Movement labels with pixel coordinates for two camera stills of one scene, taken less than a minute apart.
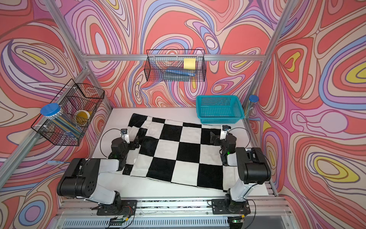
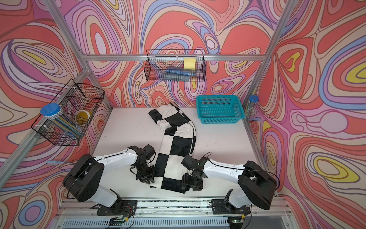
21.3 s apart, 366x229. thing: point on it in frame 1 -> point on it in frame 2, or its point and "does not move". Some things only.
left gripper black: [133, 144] -> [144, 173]
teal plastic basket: [218, 109] does not move
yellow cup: [82, 117] does not move
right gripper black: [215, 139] -> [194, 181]
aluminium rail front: [261, 209] does not move
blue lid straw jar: [54, 112] does not move
